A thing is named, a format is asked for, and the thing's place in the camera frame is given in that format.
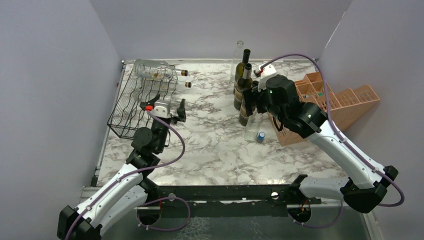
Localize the clear rounded glass bottle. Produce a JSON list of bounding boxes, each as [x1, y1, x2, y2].
[[244, 111, 264, 142]]

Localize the dark green wine bottle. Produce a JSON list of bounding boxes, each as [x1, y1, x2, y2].
[[233, 48, 251, 94]]

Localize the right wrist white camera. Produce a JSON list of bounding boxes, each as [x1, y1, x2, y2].
[[254, 64, 277, 92]]

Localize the wine bottle silver foil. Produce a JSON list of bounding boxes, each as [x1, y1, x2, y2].
[[238, 100, 256, 127], [233, 63, 254, 112]]

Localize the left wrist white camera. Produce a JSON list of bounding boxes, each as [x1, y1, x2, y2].
[[145, 100, 171, 119]]

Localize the black wire wine rack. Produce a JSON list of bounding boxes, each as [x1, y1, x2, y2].
[[107, 63, 179, 140]]

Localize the blue small cylinder can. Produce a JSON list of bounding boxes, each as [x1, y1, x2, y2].
[[255, 131, 266, 144]]

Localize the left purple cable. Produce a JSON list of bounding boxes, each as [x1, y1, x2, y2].
[[64, 110, 186, 240]]

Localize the bottle with brown cap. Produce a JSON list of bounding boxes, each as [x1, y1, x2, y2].
[[175, 69, 189, 77]]

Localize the wrist white camera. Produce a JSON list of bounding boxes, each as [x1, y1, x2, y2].
[[254, 64, 277, 92], [145, 100, 171, 119]]

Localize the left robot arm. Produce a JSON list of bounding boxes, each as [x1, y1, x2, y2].
[[57, 94, 187, 240]]

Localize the purple cable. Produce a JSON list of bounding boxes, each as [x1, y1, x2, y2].
[[259, 53, 406, 208], [64, 110, 186, 240]]

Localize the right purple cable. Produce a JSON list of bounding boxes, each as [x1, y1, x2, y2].
[[259, 53, 406, 208]]

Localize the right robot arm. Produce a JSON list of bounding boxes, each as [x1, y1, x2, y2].
[[240, 74, 399, 213]]

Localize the pink plastic organizer basket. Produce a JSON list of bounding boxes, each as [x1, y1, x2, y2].
[[268, 72, 380, 146]]

